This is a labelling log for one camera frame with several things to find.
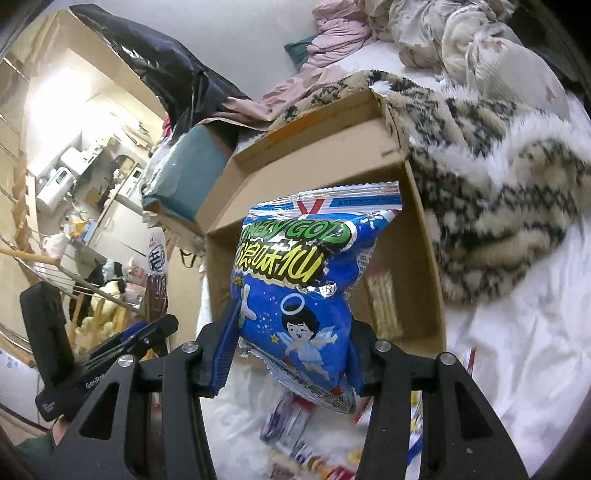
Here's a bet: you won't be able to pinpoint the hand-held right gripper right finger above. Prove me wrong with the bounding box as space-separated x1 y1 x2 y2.
347 318 529 480

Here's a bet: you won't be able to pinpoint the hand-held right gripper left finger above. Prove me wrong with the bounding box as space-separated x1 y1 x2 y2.
58 300 243 480

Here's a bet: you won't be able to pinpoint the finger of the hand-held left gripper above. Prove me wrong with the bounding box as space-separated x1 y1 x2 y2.
85 315 179 366

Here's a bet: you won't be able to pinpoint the blue puffed snack bag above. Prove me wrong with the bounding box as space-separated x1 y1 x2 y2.
230 181 402 415

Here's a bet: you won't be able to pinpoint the cardboard box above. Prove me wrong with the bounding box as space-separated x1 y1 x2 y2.
196 88 448 358

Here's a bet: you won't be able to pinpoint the person's left forearm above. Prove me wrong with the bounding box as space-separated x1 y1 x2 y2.
16 431 63 463

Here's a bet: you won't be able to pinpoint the person's left hand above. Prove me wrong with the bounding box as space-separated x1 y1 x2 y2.
51 413 77 446

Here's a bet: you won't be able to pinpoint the yellow plush toy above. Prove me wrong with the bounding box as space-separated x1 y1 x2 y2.
76 281 125 342

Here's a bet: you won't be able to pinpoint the metal drying rack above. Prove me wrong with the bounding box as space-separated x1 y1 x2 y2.
0 235 148 319

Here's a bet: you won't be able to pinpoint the beige wafer packet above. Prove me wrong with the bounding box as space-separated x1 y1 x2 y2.
367 270 403 337

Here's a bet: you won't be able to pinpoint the blue red white snack packet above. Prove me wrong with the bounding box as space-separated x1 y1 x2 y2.
260 391 315 445

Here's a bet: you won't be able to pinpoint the white plastic bag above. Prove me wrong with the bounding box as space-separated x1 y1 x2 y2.
41 233 68 257

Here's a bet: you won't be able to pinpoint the white cabinet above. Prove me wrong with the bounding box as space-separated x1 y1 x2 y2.
88 194 162 259

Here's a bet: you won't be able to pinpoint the white kitchen appliance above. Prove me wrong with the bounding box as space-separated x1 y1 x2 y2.
37 168 77 210

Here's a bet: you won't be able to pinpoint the white bed sheet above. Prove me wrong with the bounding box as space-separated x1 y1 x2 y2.
198 37 591 480

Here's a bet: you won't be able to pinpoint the white washing machine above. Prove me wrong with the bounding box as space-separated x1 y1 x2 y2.
115 166 148 208

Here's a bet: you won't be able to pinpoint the teal cushion in plastic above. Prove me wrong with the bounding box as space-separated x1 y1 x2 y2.
141 124 227 222

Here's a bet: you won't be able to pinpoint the beige black fur blanket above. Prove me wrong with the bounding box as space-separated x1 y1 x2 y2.
270 69 585 305

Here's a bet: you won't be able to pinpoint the black plastic bag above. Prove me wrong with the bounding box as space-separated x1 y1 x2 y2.
69 4 252 134

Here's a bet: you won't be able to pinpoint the pink clothes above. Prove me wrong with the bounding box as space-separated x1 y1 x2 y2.
226 0 384 121

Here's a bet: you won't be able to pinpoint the dark green pillow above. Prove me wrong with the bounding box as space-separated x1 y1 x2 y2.
284 37 319 66

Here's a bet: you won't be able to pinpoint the cream floral quilt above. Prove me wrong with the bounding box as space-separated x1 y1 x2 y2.
362 0 571 116

